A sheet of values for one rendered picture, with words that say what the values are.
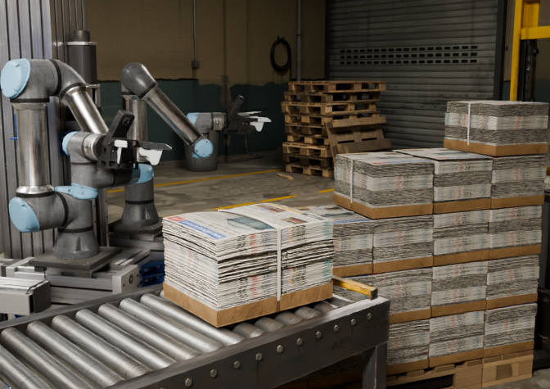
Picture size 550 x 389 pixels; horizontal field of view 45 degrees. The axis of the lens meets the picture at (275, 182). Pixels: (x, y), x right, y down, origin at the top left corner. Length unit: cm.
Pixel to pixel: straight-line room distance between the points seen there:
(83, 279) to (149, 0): 789
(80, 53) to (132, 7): 731
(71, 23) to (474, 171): 174
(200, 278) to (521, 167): 181
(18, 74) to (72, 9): 53
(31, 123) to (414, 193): 152
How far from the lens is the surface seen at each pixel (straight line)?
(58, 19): 250
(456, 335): 312
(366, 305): 185
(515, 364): 339
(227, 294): 166
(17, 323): 182
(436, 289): 299
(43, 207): 219
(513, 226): 316
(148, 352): 158
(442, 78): 1039
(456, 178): 292
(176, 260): 181
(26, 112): 217
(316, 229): 178
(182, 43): 1018
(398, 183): 277
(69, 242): 229
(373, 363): 193
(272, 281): 173
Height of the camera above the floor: 142
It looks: 9 degrees down
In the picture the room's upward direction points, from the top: straight up
